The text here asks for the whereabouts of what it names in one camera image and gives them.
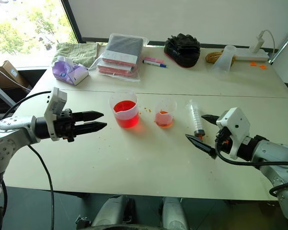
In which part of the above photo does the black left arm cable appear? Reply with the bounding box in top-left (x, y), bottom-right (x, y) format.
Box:
top-left (1, 90), bottom-right (55, 230)

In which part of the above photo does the beaker with red liquid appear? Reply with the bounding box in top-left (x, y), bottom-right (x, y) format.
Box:
top-left (108, 90), bottom-right (140, 129)

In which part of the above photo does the clear bag with pink sponges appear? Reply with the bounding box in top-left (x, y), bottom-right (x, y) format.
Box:
top-left (88, 33), bottom-right (149, 83)

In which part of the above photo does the empty clear plastic beaker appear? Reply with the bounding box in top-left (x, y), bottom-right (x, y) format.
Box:
top-left (210, 45), bottom-right (237, 73)

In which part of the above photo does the black cloth bundle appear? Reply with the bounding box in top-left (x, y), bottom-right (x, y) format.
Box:
top-left (164, 33), bottom-right (201, 69)

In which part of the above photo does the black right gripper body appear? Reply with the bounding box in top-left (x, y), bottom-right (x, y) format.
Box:
top-left (215, 127), bottom-right (231, 155)

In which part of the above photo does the brown rope coil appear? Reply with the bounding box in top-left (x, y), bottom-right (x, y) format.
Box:
top-left (205, 49), bottom-right (237, 66)

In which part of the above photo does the silver robot left leg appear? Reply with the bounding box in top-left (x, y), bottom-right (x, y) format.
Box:
top-left (74, 195), bottom-right (136, 230)

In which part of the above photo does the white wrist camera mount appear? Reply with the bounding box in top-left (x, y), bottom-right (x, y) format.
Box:
top-left (44, 87), bottom-right (68, 141)
top-left (216, 107), bottom-right (251, 161)

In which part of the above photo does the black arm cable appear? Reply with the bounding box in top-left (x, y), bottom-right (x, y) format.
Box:
top-left (215, 134), bottom-right (288, 198)
top-left (1, 90), bottom-right (55, 230)

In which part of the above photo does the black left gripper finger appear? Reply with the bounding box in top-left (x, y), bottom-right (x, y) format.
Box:
top-left (73, 121), bottom-right (108, 136)
top-left (72, 110), bottom-right (105, 122)

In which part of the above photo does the green towel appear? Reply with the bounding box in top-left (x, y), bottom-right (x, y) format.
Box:
top-left (52, 42), bottom-right (99, 69)

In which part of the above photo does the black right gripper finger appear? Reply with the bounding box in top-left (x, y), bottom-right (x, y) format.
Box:
top-left (185, 134), bottom-right (218, 160)
top-left (201, 114), bottom-right (220, 126)

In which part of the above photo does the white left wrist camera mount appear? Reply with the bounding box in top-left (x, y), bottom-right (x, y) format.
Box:
top-left (44, 87), bottom-right (68, 141)

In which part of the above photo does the silver robot right leg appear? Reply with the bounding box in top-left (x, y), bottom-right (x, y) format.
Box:
top-left (161, 196), bottom-right (190, 230)

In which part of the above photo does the silver robot leg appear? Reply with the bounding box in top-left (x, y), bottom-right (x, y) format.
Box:
top-left (161, 196), bottom-right (190, 230)
top-left (74, 195), bottom-right (136, 230)

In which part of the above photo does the purple tissue pack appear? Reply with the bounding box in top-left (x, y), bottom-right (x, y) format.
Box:
top-left (52, 55), bottom-right (90, 86)

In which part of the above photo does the blue capped marker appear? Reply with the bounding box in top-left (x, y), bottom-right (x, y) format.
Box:
top-left (142, 59), bottom-right (167, 68)

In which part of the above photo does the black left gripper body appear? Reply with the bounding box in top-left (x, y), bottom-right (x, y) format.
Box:
top-left (53, 109), bottom-right (75, 143)

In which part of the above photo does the clear plastic syringe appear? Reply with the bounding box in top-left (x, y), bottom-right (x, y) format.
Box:
top-left (185, 99), bottom-right (205, 140)

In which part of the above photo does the small clear cup red liquid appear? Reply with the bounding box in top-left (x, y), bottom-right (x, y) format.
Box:
top-left (155, 97), bottom-right (178, 128)

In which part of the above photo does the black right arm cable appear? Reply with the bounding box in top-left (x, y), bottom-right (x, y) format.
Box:
top-left (215, 134), bottom-right (288, 198)

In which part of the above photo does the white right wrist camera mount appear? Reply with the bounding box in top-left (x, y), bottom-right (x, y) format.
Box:
top-left (216, 107), bottom-right (251, 161)

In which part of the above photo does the white charger with cable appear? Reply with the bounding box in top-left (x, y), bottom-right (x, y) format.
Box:
top-left (249, 29), bottom-right (276, 58)

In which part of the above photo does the cardboard box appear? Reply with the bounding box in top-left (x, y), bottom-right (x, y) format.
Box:
top-left (0, 60), bottom-right (32, 91)

